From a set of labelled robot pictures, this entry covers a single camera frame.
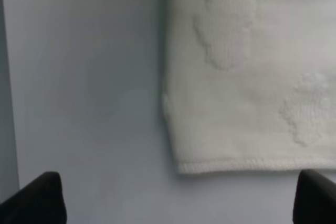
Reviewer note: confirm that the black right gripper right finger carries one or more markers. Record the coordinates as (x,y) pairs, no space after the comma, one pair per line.
(314,199)

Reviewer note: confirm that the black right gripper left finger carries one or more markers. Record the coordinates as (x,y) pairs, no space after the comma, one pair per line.
(41,201)

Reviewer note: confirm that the cream white towel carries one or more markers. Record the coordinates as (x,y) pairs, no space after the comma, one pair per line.
(250,84)

